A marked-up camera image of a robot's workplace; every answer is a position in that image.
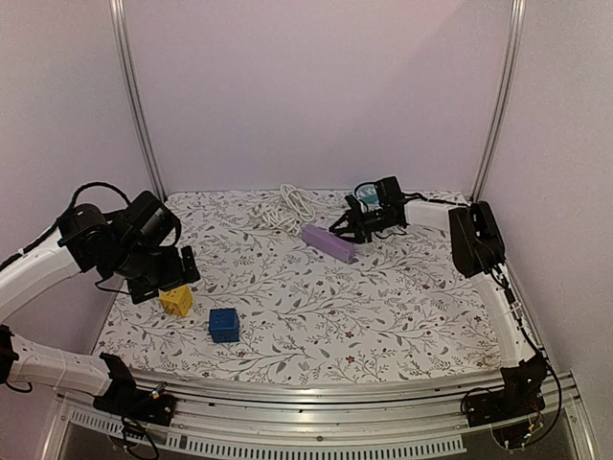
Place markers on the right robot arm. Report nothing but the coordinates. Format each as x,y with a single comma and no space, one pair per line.
478,253

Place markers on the aluminium corner post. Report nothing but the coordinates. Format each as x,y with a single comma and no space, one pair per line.
510,58
121,36

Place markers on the floral table mat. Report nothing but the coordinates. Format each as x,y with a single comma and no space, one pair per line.
399,310

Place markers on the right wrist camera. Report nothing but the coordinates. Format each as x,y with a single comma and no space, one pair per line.
388,192

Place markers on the aluminium front rail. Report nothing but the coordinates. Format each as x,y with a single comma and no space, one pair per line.
417,419

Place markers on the left aluminium corner post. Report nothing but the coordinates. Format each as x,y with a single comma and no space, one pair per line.
121,36

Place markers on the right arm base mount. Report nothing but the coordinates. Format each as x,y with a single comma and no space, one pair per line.
519,396

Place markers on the purple power strip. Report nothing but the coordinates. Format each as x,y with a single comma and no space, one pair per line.
323,240

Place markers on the blue cube socket adapter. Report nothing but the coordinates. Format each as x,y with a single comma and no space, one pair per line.
224,325

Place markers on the teal power strip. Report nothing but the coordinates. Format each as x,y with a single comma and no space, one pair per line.
367,193

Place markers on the right aluminium corner post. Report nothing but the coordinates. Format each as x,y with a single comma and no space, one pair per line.
510,58

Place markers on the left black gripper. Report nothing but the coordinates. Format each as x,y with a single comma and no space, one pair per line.
174,274

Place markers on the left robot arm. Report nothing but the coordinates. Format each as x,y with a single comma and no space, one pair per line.
101,229

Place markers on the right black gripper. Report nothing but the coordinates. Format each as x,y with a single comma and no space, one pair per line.
357,222

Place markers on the yellow cube socket adapter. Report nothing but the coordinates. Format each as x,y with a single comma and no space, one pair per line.
178,301

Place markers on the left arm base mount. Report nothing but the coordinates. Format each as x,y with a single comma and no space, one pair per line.
152,407

